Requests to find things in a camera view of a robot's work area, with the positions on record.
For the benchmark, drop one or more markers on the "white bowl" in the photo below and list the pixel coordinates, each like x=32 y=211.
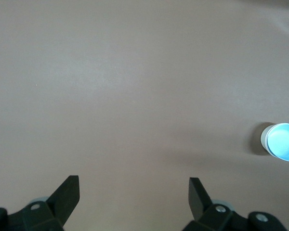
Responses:
x=263 y=138

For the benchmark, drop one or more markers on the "brown table cloth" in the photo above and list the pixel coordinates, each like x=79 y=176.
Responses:
x=135 y=96

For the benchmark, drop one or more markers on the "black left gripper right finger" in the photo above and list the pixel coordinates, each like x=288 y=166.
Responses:
x=200 y=199

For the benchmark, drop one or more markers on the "light blue bowl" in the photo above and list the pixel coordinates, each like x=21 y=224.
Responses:
x=283 y=142

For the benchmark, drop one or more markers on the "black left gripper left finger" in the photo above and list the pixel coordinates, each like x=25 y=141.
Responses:
x=62 y=199

